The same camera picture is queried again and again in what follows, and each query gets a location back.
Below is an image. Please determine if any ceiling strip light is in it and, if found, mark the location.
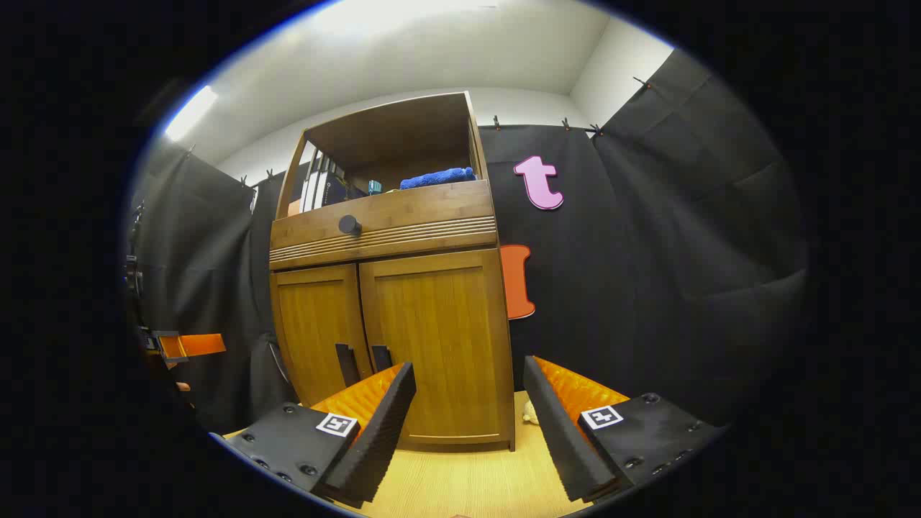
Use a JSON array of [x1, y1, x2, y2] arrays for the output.
[[164, 85, 219, 142]]

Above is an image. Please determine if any black backdrop cloth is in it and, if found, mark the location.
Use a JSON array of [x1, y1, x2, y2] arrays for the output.
[[128, 49, 810, 436]]

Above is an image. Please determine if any blue folded towel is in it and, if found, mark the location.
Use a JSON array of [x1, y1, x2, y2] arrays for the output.
[[399, 167, 477, 191]]

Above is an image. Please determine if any wooden double-door shoe cabinet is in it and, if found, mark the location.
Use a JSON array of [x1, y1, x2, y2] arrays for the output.
[[268, 91, 517, 453]]

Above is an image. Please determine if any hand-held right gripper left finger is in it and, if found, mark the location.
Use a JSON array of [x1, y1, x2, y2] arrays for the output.
[[223, 361, 418, 508]]

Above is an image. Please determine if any wooden grooved drawer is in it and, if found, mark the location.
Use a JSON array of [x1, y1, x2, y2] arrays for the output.
[[270, 180, 499, 273]]

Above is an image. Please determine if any wooden cabinet door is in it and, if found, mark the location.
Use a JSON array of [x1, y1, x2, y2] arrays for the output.
[[358, 248, 516, 450], [271, 263, 375, 407]]

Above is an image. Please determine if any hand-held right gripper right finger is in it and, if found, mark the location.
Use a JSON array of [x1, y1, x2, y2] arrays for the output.
[[523, 355, 726, 503]]

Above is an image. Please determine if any black binder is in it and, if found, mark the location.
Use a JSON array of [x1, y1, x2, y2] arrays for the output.
[[320, 169, 350, 209]]

